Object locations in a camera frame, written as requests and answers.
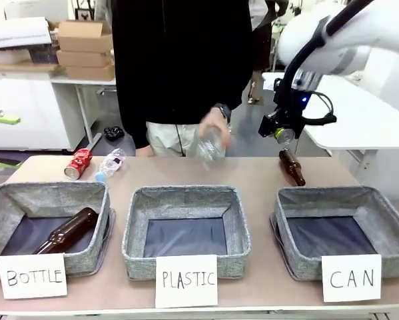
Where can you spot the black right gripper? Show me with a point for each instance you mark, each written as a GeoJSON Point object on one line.
{"type": "Point", "coordinates": [287, 100]}

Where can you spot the green metal can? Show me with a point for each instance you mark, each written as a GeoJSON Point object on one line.
{"type": "Point", "coordinates": [284, 136]}

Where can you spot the clear plastic bottle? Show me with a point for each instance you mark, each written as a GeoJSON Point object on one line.
{"type": "Point", "coordinates": [210, 148]}

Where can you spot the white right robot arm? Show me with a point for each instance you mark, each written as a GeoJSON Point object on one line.
{"type": "Point", "coordinates": [349, 36]}

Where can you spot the grey basket labelled bottle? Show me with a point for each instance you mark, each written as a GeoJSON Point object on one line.
{"type": "Point", "coordinates": [46, 230]}

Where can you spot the crushed red soda can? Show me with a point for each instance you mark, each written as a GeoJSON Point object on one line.
{"type": "Point", "coordinates": [78, 163]}

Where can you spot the grey basket labelled can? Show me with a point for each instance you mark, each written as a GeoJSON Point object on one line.
{"type": "Point", "coordinates": [339, 230]}

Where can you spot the grey basket labelled plastic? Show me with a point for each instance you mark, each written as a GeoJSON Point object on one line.
{"type": "Point", "coordinates": [186, 230]}

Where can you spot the paper sign reading can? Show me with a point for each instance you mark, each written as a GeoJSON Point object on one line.
{"type": "Point", "coordinates": [351, 278]}

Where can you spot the person's left hand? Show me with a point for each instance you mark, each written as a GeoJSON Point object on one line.
{"type": "Point", "coordinates": [216, 125]}

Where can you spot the white cabinet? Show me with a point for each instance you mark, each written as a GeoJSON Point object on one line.
{"type": "Point", "coordinates": [29, 110]}

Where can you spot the brown glass bottle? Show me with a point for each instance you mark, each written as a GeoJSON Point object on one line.
{"type": "Point", "coordinates": [66, 230]}
{"type": "Point", "coordinates": [291, 166]}

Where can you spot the black wrist watch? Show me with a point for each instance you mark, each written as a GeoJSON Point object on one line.
{"type": "Point", "coordinates": [224, 111]}

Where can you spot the white plastic tub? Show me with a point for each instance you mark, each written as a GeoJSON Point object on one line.
{"type": "Point", "coordinates": [9, 56]}

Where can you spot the white table with rounded edge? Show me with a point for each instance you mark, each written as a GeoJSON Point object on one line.
{"type": "Point", "coordinates": [359, 120]}

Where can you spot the white box with printed label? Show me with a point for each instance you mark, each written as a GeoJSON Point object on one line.
{"type": "Point", "coordinates": [18, 34]}

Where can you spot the flat closed cardboard box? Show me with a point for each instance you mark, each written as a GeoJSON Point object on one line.
{"type": "Point", "coordinates": [90, 72]}
{"type": "Point", "coordinates": [83, 58]}

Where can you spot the open cardboard box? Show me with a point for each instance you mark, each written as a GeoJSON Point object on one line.
{"type": "Point", "coordinates": [85, 36]}

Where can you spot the person in black sweater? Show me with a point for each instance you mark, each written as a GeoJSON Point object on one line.
{"type": "Point", "coordinates": [182, 66]}

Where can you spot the paper sign reading bottle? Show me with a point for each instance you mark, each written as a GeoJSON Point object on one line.
{"type": "Point", "coordinates": [32, 276]}

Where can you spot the crushed bottle with blue cap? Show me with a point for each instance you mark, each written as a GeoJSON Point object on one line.
{"type": "Point", "coordinates": [111, 164]}

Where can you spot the paper sign reading plastic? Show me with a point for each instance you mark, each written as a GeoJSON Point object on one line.
{"type": "Point", "coordinates": [187, 280]}

